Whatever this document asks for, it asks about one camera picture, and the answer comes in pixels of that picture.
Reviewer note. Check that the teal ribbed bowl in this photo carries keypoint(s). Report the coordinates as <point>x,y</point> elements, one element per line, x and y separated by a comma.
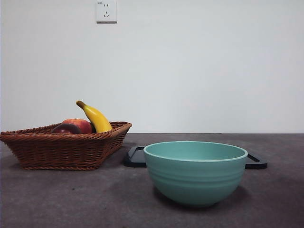
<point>194,180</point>

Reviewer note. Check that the dark purple plum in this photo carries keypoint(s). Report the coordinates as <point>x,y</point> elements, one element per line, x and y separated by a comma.
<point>65,129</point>

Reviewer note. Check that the black rectangular tray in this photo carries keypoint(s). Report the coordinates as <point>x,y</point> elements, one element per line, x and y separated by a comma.
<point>135,161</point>

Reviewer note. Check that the yellow banana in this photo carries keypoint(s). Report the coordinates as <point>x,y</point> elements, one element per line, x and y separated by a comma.
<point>98,118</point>

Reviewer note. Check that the red orange peach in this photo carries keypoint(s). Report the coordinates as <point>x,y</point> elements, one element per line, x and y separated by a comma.
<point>83,126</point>

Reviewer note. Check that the brown wicker basket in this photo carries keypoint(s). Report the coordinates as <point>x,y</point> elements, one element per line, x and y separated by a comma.
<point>59,152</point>

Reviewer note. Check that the white wall socket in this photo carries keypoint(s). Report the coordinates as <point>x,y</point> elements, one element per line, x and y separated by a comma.
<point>107,12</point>

